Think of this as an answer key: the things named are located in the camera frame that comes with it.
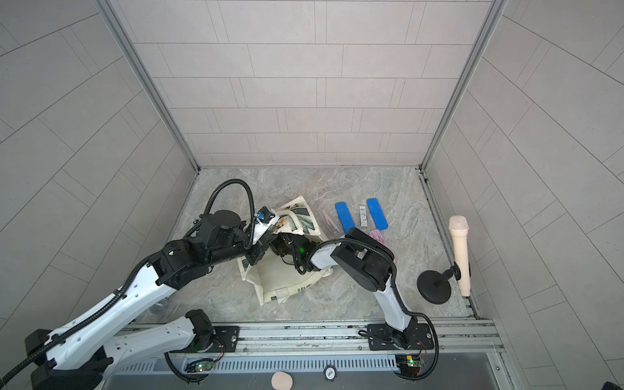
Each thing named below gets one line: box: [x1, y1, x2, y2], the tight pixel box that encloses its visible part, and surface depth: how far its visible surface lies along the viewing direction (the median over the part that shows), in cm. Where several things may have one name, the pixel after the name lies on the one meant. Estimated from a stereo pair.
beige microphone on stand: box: [416, 215, 471, 305], surface depth 66 cm
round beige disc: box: [271, 371, 294, 390], surface depth 65 cm
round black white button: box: [323, 365, 338, 382], surface depth 68 cm
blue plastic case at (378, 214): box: [366, 198, 389, 230], surface depth 101 cm
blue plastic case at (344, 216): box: [334, 201, 356, 234], surface depth 101 cm
